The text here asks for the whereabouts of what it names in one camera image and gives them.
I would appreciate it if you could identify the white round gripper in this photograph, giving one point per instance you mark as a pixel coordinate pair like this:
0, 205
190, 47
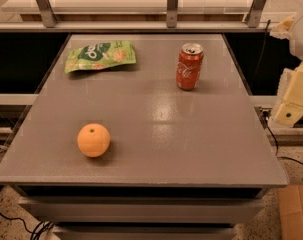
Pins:
301, 37

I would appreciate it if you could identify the red coke can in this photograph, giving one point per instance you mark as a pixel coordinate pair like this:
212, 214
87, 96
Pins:
189, 66

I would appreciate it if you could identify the brown cardboard box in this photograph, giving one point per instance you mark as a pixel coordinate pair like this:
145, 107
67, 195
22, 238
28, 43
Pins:
291, 212

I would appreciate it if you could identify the grey drawer cabinet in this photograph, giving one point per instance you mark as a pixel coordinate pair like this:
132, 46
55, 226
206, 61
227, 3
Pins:
181, 165

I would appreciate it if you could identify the green snack bag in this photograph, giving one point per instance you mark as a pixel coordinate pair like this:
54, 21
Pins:
100, 56

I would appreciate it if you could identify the orange fruit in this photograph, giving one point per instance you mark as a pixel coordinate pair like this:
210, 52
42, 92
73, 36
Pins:
93, 140

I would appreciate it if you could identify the metal window frame rail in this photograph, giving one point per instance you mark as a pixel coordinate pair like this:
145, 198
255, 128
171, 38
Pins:
141, 15

